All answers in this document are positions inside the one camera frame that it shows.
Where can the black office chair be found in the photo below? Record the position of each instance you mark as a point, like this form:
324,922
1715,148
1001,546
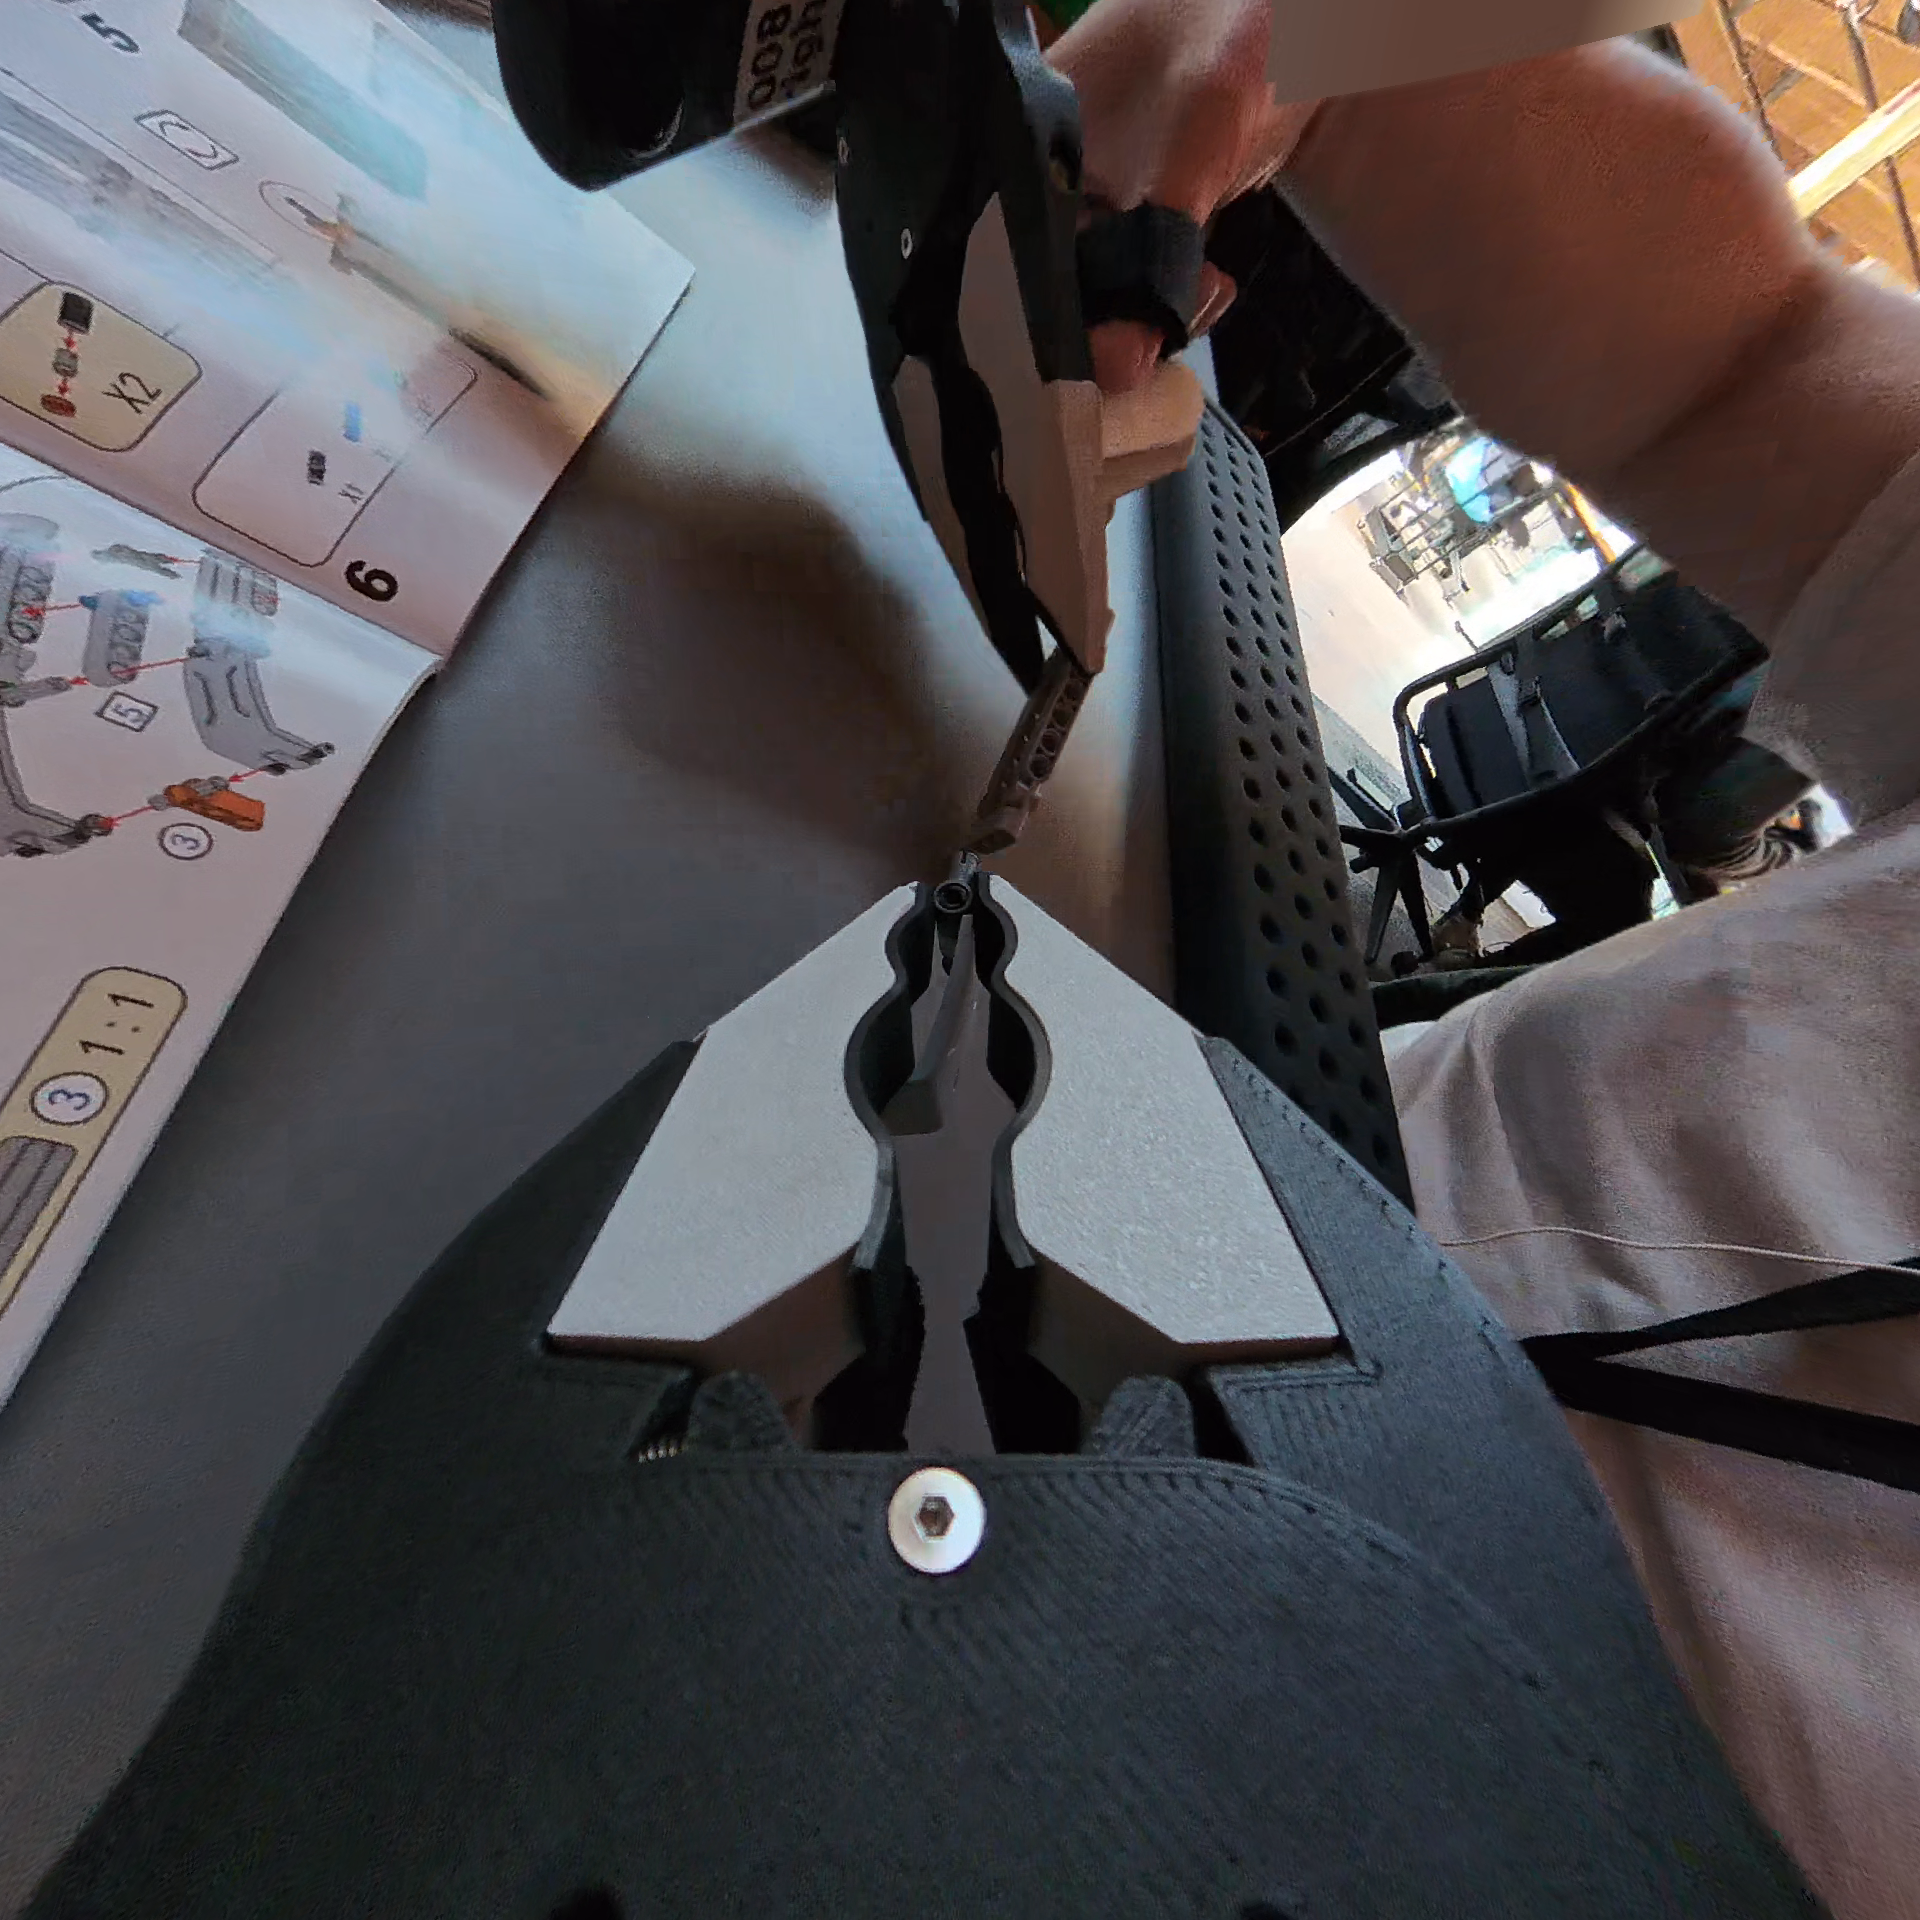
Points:
1577,718

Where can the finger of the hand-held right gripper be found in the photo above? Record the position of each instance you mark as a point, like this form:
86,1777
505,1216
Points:
935,439
1059,498

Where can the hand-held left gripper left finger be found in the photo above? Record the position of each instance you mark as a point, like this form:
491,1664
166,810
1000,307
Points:
720,1194

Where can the person's right hand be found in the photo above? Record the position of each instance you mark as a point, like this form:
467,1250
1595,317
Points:
1174,110

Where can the building instruction booklet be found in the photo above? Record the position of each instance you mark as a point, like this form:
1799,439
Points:
219,377

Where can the grey desk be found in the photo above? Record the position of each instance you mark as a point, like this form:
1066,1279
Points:
603,672

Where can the person's white shirt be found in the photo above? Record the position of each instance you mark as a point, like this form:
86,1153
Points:
1701,1080

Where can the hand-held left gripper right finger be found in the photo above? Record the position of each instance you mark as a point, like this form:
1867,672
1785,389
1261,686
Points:
1157,1194

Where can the black perforated panel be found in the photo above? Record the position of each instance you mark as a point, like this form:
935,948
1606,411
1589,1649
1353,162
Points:
1261,778

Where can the person's right forearm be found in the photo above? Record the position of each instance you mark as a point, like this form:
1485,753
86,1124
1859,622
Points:
1530,218

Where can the grey building beam with holes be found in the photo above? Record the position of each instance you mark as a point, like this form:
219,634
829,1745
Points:
1033,749

